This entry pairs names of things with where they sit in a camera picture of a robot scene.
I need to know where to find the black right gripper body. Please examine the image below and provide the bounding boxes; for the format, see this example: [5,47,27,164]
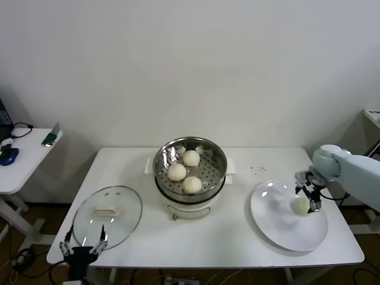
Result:
[301,170,326,197]

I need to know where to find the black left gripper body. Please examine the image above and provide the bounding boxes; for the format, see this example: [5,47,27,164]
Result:
[64,246,98,283]

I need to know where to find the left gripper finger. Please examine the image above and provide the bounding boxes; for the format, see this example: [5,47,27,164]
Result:
[59,224,74,257]
[90,224,107,255]

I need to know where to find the white steamed baozi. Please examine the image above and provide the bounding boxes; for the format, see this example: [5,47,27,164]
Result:
[182,150,201,167]
[292,198,310,216]
[167,163,188,182]
[181,176,203,195]

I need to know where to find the glass lid with white handle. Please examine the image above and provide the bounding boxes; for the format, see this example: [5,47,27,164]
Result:
[72,185,144,250]

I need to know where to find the stainless steel steamer basket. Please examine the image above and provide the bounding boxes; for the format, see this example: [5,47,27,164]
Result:
[144,136,237,202]

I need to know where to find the dark crumb specks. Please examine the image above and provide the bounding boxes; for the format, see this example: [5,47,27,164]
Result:
[245,165,267,176]

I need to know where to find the white round plate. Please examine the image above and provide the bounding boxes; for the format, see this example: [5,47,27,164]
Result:
[245,180,330,252]

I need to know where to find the white cabinet with label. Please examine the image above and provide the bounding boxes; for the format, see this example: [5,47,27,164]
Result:
[362,108,380,140]

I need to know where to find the floor power strip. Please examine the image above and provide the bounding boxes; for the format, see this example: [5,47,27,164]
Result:
[164,275,200,285]

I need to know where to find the white side table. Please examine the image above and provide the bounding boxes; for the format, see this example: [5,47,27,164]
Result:
[0,127,64,247]

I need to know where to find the white electric cooker pot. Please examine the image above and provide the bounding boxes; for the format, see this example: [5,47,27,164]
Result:
[154,173,235,222]

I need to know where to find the blue handheld device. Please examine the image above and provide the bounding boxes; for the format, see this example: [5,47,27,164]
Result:
[0,147,20,166]

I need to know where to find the small green white gadget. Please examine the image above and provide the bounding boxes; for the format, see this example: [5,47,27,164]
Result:
[0,137,15,154]

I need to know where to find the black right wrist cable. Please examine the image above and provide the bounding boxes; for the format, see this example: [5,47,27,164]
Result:
[319,189,353,202]

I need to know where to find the black floor cable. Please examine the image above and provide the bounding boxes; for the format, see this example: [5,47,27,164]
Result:
[8,248,56,280]

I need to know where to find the black power cable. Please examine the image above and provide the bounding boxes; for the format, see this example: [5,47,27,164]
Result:
[338,144,380,208]

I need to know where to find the green handled scraper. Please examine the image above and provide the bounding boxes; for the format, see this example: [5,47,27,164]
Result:
[41,121,62,147]

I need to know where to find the black laptop cable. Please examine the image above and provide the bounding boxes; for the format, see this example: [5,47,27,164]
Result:
[11,122,33,139]

